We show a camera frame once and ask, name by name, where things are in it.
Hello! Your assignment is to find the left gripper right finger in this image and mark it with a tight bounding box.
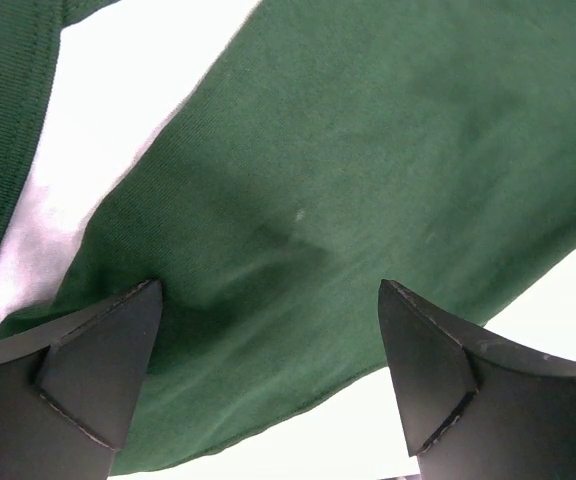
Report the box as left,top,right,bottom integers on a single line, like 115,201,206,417
378,280,576,479

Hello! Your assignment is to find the white green raglan t-shirt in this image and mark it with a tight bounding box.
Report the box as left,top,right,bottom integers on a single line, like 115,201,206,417
0,1,576,474

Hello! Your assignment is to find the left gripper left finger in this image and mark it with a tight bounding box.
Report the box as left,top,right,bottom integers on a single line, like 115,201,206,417
0,280,162,480

